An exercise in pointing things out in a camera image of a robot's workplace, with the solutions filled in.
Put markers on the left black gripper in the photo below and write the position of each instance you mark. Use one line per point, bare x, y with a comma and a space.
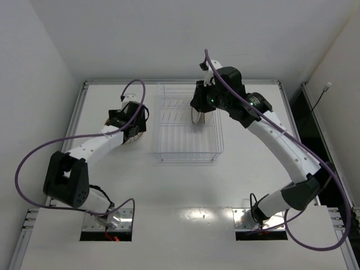
119, 118

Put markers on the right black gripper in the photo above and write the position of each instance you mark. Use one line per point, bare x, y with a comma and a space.
198, 99

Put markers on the glass plate orange sunburst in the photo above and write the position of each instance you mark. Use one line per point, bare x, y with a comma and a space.
197, 117

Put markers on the flower pattern plate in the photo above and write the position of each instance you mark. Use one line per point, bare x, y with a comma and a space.
205, 118
133, 132

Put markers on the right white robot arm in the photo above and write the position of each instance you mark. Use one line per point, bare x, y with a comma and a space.
307, 175

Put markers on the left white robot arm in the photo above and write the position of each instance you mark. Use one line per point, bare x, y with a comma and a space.
67, 178

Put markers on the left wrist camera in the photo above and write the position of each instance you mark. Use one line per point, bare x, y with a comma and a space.
128, 98

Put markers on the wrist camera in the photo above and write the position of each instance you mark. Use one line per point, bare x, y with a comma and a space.
128, 98
209, 71

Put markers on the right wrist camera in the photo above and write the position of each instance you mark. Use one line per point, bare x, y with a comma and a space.
209, 71

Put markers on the white wire dish rack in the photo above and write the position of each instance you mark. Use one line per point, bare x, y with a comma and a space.
176, 139

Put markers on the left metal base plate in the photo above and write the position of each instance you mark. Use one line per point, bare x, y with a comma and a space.
119, 221

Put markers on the metal base plate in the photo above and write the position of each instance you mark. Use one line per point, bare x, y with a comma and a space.
119, 221
244, 222

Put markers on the black cable white plug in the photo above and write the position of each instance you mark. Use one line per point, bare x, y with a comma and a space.
324, 90

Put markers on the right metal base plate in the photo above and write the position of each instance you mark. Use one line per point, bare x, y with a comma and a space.
244, 222

